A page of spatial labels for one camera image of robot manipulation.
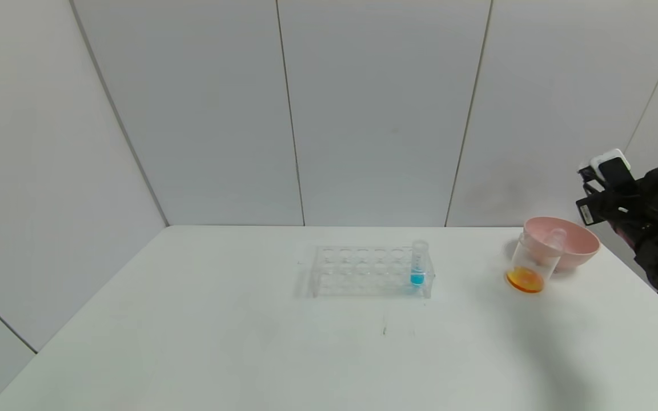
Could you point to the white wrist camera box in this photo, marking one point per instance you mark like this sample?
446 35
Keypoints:
614 155

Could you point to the clear acrylic test tube rack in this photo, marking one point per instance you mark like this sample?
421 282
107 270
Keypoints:
357 268

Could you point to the pink plastic bowl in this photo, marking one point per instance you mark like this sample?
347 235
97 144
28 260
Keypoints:
583 251

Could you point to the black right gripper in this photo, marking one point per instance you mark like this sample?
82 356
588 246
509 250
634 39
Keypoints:
587 212

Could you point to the clear glass beaker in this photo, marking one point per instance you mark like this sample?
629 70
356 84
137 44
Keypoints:
526 278

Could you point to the test tube with blue pigment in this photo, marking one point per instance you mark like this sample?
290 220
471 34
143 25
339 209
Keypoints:
417 278

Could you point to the test tube with yellow pigment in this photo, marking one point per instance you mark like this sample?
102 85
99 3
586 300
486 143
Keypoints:
556 237

